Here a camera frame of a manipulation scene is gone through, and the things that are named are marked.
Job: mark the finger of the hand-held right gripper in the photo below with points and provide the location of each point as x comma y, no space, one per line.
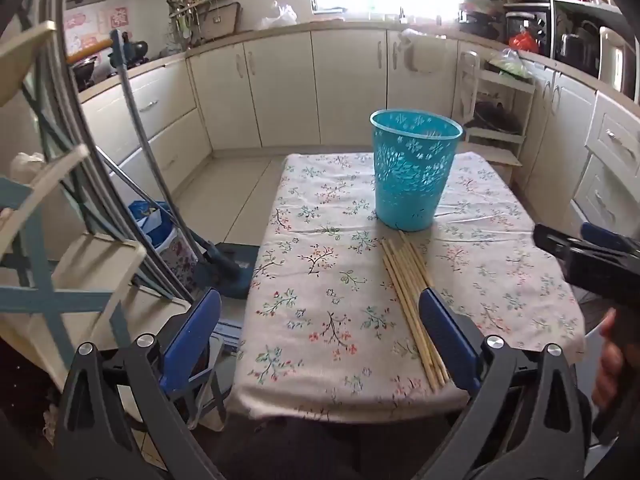
550,237
607,237

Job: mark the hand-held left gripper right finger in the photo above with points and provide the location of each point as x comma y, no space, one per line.
447,340

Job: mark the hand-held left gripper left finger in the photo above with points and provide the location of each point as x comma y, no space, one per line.
192,340

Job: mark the bundle of wooden chopsticks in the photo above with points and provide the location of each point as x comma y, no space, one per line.
407,290

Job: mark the teal plastic basket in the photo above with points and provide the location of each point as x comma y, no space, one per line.
412,180

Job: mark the person's right hand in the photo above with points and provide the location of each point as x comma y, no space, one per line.
609,360

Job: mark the wooden step stool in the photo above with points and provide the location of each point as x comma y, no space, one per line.
507,159

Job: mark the cream and blue shelf rack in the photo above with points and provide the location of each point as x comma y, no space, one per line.
85,275

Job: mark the floral tablecloth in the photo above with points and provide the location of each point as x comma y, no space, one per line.
320,280

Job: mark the steel pole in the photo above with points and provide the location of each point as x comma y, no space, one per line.
140,195

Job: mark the person's dark clothing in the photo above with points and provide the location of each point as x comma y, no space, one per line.
325,450

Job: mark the white slim trolley shelf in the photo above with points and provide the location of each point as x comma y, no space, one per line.
470,85

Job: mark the bag of green vegetables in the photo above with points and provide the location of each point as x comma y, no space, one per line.
510,65

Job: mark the red plastic bag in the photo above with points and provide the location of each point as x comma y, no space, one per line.
524,42

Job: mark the black microwave oven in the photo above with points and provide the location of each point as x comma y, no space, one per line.
525,25

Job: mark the white hanging door bin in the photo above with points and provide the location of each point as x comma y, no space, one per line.
416,55

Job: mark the stack of pots and bowls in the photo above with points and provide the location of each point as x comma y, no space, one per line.
480,15

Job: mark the cream kitchen base cabinets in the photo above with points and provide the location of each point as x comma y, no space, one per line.
280,90

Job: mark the chrome faucet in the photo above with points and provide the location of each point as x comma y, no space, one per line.
401,15

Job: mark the black lidded pot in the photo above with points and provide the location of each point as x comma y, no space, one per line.
86,67

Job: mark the black wok on stove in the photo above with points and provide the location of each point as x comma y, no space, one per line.
139,50

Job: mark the white plastic bag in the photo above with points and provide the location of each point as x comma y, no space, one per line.
277,16

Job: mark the wall utensil rack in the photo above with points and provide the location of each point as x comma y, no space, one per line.
210,15

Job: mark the pink wall stickers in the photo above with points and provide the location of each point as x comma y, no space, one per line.
117,19

